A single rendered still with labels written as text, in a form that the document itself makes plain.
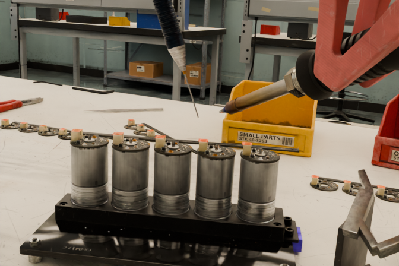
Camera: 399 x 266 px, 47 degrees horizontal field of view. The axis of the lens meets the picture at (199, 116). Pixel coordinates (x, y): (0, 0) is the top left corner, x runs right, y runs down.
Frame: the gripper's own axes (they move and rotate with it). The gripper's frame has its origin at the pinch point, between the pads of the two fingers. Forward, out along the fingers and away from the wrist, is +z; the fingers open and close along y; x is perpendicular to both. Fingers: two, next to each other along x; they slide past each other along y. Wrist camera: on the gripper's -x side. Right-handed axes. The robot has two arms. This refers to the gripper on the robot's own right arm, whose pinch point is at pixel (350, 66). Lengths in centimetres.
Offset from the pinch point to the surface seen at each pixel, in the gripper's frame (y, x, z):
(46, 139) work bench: 0.7, -27.0, 28.1
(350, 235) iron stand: 3.1, 5.4, 4.1
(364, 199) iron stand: 2.0, 4.7, 3.2
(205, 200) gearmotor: 0.6, -3.5, 12.6
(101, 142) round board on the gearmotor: 5.0, -9.9, 12.5
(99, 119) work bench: -8.7, -32.2, 30.8
